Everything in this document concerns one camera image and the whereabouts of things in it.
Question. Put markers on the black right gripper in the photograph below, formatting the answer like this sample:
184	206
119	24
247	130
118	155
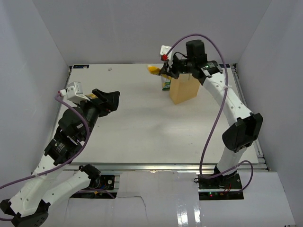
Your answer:
172	72

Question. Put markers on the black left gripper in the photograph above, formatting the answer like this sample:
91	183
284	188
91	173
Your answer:
106	101

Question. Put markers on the yellow snack bar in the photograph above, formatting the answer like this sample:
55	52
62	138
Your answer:
153	70

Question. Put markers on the yellow snack packet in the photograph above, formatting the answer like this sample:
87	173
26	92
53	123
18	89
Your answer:
91	96

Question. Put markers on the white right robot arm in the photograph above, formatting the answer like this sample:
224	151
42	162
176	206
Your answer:
244	125

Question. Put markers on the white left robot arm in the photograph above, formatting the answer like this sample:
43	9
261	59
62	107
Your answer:
30	206

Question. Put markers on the green snack packet behind bag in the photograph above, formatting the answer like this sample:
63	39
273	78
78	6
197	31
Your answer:
166	82

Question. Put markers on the brown paper bag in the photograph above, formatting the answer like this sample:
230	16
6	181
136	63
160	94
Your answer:
184	88

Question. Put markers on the blue label left corner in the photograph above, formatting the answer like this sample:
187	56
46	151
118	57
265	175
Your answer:
80	66

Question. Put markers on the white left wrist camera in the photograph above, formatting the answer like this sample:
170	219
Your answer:
74	93

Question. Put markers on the aluminium front rail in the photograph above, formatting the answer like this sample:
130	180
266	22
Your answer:
156	167

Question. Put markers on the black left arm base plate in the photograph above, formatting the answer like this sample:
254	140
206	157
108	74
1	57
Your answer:
106	182

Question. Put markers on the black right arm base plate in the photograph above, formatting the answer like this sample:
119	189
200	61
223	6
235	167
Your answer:
221	182

